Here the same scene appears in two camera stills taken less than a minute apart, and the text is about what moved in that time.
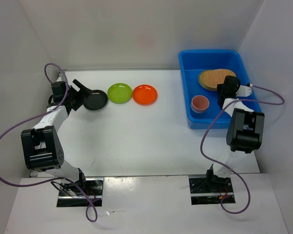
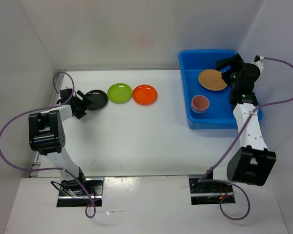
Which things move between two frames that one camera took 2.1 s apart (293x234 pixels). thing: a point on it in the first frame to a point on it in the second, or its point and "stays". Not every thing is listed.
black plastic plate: [96, 100] stays
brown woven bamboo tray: [210, 79] stays
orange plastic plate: [145, 95] stays
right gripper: [219, 88] to [235, 61]
